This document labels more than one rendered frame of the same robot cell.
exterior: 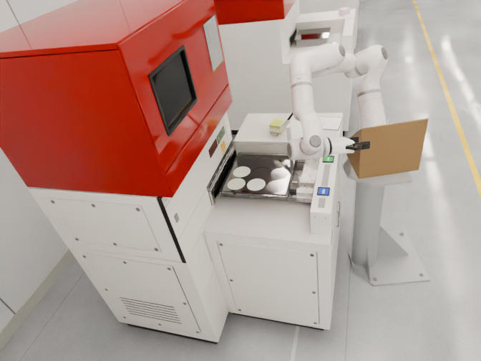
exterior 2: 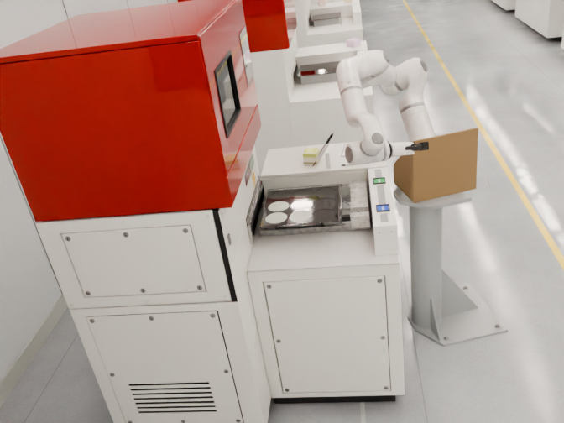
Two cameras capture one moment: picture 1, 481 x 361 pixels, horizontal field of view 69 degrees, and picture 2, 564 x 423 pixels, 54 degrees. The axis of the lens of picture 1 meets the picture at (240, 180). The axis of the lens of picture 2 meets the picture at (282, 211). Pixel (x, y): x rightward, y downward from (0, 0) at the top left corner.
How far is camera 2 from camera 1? 0.83 m
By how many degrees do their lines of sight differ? 15
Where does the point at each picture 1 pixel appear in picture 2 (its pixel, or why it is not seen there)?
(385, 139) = (437, 153)
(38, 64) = (101, 60)
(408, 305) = (488, 359)
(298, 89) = (350, 92)
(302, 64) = (350, 69)
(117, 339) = not seen: outside the picture
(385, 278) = (456, 336)
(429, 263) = (503, 314)
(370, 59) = (410, 72)
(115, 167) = (167, 176)
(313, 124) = (373, 122)
